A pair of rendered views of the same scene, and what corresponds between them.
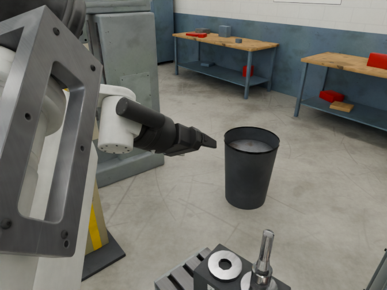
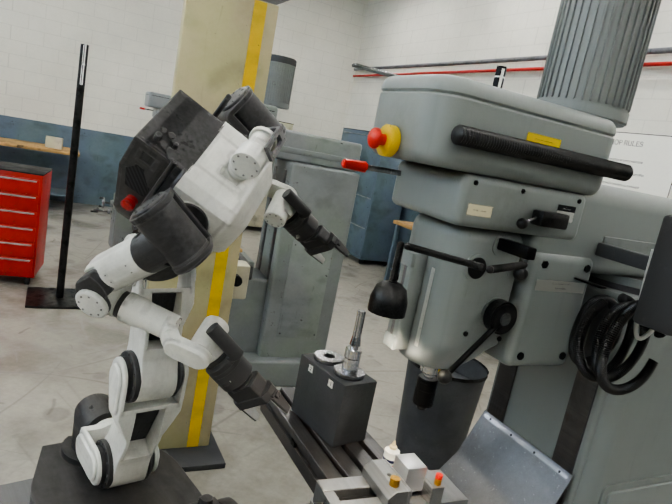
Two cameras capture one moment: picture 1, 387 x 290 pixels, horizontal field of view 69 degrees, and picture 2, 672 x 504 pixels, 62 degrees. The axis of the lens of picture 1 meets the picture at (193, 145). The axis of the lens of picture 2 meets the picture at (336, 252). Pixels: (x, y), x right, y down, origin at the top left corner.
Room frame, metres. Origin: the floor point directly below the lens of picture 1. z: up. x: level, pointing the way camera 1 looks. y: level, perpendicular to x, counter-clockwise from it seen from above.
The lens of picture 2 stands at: (-1.07, -0.36, 1.74)
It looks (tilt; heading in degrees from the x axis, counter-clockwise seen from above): 11 degrees down; 11
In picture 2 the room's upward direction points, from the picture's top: 11 degrees clockwise
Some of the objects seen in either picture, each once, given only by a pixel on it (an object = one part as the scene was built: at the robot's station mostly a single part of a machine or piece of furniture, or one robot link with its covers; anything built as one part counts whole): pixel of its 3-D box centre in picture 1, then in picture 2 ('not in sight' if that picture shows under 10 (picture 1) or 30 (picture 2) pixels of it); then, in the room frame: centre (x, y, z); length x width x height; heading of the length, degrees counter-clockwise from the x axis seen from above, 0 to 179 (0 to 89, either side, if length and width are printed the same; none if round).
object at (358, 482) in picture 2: not in sight; (392, 495); (0.13, -0.36, 0.97); 0.35 x 0.15 x 0.11; 127
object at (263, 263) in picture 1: (265, 251); (358, 329); (0.44, -0.16, 1.24); 0.03 x 0.03 x 0.11
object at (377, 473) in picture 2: not in sight; (386, 482); (0.12, -0.34, 1.01); 0.12 x 0.06 x 0.04; 37
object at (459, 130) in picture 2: not in sight; (548, 155); (0.07, -0.49, 1.79); 0.45 x 0.04 x 0.04; 130
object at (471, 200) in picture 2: not in sight; (486, 199); (0.19, -0.41, 1.68); 0.34 x 0.24 x 0.10; 130
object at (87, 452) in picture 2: not in sight; (118, 451); (0.38, 0.49, 0.68); 0.21 x 0.20 x 0.13; 52
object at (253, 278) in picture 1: (260, 278); (351, 360); (0.44, -0.16, 1.15); 0.05 x 0.05 x 0.06
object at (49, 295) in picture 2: not in sight; (71, 177); (2.97, 2.74, 1.05); 0.50 x 0.50 x 2.11; 40
